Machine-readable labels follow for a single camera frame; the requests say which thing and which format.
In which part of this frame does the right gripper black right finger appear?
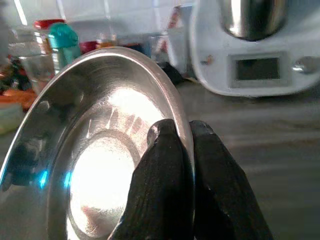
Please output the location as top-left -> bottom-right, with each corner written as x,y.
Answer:
189,120 -> 275,240

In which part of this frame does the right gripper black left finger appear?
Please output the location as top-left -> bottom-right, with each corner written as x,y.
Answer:
107,118 -> 195,240

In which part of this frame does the stainless steel plate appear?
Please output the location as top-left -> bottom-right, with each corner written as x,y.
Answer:
0,46 -> 196,240

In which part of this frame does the white kitchen food processor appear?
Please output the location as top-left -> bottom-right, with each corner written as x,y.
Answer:
189,0 -> 320,99

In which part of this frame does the red and white carton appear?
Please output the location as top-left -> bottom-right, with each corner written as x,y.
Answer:
166,4 -> 194,74

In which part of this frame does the teal capped bottle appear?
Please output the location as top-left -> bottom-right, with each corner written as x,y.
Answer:
46,21 -> 82,76

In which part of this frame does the clear jar with red lid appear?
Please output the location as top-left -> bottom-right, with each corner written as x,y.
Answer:
6,18 -> 68,96

